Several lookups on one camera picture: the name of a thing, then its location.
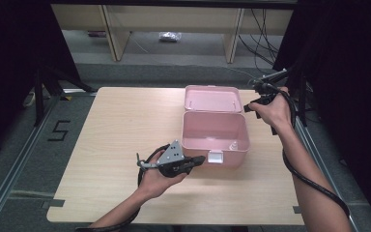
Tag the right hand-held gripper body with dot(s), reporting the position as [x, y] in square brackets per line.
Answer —
[265, 90]

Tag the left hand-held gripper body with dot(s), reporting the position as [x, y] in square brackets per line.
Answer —
[172, 158]

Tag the pink storage box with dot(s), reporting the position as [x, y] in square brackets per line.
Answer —
[214, 129]

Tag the person's right hand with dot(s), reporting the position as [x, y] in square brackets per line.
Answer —
[277, 111]

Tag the person's left hand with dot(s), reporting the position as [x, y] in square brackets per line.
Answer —
[156, 182]

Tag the black metal stand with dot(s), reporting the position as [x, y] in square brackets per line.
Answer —
[39, 96]
[302, 100]

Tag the black curtain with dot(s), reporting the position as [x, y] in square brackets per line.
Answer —
[351, 80]
[9, 64]

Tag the black tape strip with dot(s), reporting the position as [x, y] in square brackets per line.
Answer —
[54, 203]
[297, 209]

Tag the clear plastic bag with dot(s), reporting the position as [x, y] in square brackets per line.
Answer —
[170, 36]

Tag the beige wooden shelf unit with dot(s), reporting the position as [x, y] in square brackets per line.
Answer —
[174, 19]

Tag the aluminium floor rail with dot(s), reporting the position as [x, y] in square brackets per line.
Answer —
[16, 161]
[330, 190]

